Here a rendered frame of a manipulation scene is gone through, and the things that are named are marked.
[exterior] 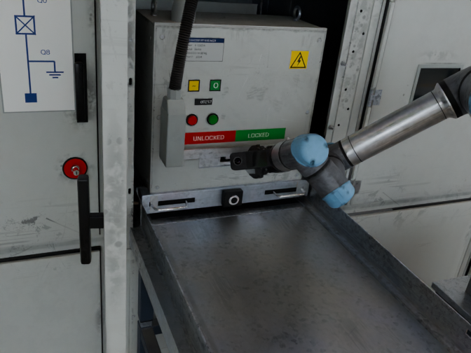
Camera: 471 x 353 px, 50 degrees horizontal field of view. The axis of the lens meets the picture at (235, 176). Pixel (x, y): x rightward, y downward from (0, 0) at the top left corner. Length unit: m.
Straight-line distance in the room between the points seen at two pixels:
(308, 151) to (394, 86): 0.55
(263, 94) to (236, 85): 0.09
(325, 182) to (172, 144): 0.39
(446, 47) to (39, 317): 1.41
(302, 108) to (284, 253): 0.43
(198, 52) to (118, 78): 0.74
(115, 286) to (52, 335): 0.85
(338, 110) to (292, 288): 0.56
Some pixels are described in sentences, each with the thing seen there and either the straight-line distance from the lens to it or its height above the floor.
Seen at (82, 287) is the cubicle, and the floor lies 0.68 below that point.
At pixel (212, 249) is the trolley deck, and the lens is 1.36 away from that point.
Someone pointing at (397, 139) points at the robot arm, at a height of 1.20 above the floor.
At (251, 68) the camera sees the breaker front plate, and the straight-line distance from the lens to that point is 1.41.
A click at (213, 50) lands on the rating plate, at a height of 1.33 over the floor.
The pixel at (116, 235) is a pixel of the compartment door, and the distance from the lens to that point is 0.71.
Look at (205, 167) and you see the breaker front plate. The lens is 1.45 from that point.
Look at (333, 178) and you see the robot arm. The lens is 1.18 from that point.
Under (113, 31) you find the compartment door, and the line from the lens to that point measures 0.61.
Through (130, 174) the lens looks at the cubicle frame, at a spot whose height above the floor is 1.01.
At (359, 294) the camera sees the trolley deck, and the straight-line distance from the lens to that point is 1.30.
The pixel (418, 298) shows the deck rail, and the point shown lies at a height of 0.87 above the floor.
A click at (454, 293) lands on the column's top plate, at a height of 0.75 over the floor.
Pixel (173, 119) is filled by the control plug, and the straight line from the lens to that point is 1.25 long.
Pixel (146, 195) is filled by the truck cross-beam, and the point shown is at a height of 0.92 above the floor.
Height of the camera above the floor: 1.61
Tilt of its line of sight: 26 degrees down
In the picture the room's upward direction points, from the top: 6 degrees clockwise
